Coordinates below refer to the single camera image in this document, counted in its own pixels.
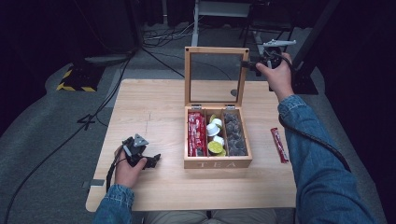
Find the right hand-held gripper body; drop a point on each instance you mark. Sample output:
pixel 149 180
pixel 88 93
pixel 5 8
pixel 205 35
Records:
pixel 272 56

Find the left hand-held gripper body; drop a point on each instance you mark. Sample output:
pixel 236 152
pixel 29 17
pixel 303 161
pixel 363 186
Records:
pixel 137 151

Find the wooden tea box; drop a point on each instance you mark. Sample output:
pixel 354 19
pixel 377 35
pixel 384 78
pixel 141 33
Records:
pixel 218 162

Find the red stick sachet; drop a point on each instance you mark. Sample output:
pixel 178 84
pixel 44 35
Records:
pixel 279 145

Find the person's right hand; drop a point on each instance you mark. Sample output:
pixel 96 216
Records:
pixel 281 77

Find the person's left hand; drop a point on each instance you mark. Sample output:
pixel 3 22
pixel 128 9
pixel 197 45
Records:
pixel 126 174

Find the black chair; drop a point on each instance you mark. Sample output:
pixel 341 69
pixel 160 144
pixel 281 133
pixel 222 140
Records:
pixel 267 21

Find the yellow striped stand base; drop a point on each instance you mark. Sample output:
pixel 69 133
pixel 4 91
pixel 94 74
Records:
pixel 303 82
pixel 79 79

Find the slanted black pole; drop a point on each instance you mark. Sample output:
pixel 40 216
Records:
pixel 314 34

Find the pile of red sachets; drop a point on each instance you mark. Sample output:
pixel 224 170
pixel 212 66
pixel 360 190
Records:
pixel 196 133

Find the green lid capsule cup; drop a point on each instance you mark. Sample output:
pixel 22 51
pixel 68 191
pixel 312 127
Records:
pixel 214 147
pixel 223 153

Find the white capsule cup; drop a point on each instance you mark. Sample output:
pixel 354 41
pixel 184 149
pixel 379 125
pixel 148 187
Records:
pixel 217 121
pixel 219 140
pixel 213 129

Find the pile of dark tea bags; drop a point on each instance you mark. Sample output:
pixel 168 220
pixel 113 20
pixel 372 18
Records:
pixel 235 135

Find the grey table bracket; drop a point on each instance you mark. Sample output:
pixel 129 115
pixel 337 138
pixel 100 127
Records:
pixel 95 183

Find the white desk frame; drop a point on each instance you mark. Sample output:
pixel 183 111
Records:
pixel 195 31

